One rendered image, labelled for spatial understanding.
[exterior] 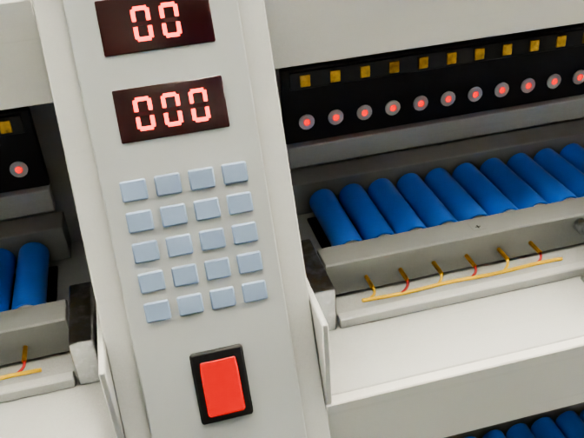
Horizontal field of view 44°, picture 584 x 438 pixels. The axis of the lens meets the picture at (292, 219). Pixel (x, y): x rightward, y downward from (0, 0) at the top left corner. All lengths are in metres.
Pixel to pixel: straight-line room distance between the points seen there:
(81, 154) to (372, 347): 0.18
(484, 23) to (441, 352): 0.16
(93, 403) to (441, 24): 0.25
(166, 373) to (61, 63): 0.14
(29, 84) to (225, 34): 0.09
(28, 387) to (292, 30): 0.22
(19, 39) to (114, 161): 0.06
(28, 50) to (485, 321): 0.26
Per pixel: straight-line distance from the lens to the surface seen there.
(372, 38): 0.34
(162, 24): 0.31
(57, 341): 0.40
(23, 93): 0.33
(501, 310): 0.41
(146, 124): 0.31
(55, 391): 0.39
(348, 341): 0.39
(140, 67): 0.31
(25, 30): 0.32
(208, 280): 0.32
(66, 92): 0.31
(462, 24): 0.36
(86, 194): 0.32
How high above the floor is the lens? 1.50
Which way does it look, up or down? 11 degrees down
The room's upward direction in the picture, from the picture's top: 9 degrees counter-clockwise
